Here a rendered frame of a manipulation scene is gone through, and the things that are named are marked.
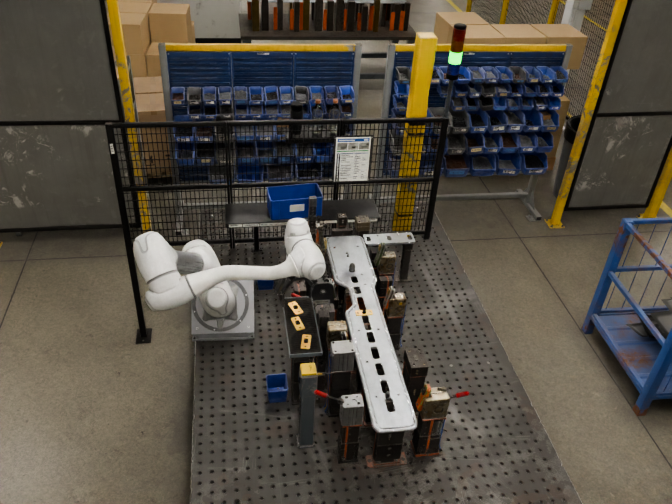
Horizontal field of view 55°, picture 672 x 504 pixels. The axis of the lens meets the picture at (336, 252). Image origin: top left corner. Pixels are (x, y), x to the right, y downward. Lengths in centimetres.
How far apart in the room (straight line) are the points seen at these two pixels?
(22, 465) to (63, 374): 67
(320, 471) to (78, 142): 312
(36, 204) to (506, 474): 389
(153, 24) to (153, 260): 505
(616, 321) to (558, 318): 40
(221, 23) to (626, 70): 582
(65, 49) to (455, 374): 323
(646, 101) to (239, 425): 417
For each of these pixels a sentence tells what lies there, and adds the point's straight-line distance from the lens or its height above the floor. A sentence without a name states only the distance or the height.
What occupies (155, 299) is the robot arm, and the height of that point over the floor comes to 140.
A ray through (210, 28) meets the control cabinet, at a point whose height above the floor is 24.
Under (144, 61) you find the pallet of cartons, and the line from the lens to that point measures 719.
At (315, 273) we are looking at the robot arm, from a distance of 251.
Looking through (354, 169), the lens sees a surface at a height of 123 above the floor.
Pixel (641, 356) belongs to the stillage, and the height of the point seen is 16.
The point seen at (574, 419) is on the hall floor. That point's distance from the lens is 436.
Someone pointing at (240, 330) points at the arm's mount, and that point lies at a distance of 342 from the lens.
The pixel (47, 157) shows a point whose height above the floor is 78.
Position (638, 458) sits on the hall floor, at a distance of 432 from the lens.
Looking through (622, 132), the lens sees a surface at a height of 88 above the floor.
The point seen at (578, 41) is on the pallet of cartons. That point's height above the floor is 131.
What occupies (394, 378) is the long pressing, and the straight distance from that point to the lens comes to 288.
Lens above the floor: 308
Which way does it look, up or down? 36 degrees down
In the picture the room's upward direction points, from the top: 4 degrees clockwise
